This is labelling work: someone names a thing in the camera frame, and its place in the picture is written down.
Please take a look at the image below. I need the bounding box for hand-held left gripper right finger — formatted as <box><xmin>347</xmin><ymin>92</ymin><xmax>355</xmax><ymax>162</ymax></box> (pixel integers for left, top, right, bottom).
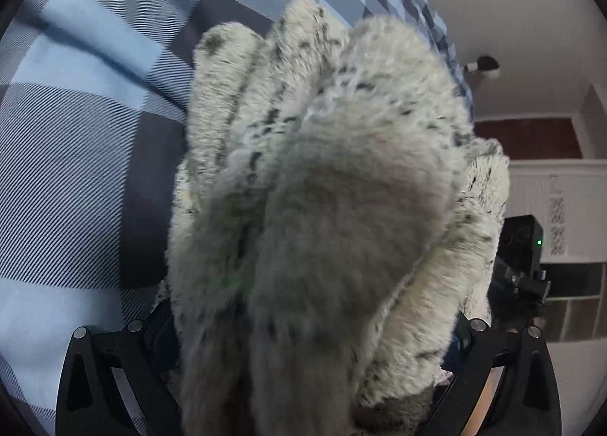
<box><xmin>420</xmin><ymin>313</ymin><xmax>563</xmax><ymax>436</ymax></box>

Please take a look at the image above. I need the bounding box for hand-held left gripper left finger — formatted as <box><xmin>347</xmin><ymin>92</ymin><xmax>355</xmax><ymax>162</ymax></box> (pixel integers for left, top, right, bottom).
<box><xmin>56</xmin><ymin>301</ymin><xmax>183</xmax><ymax>436</ymax></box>

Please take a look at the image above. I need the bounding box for brown wooden door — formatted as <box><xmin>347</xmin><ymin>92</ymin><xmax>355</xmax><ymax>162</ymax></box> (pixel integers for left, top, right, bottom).
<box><xmin>474</xmin><ymin>118</ymin><xmax>583</xmax><ymax>161</ymax></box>

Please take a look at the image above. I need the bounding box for white cabinet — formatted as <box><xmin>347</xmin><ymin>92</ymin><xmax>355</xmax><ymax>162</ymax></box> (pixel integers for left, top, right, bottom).
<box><xmin>508</xmin><ymin>160</ymin><xmax>607</xmax><ymax>266</ymax></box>

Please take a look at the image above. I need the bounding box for cream plaid jacket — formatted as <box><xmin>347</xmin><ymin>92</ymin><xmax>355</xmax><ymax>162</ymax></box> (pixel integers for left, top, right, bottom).
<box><xmin>164</xmin><ymin>0</ymin><xmax>512</xmax><ymax>436</ymax></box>

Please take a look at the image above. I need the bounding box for blue checked blanket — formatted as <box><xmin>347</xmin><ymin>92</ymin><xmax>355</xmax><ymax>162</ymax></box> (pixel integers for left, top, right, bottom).
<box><xmin>0</xmin><ymin>0</ymin><xmax>475</xmax><ymax>436</ymax></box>

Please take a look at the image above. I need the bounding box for white security camera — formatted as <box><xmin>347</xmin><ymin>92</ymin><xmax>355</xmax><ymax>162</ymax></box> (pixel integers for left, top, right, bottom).
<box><xmin>465</xmin><ymin>55</ymin><xmax>502</xmax><ymax>80</ymax></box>

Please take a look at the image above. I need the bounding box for dark shelf unit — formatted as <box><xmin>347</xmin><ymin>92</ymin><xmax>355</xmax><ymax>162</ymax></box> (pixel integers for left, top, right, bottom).
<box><xmin>539</xmin><ymin>262</ymin><xmax>607</xmax><ymax>343</ymax></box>

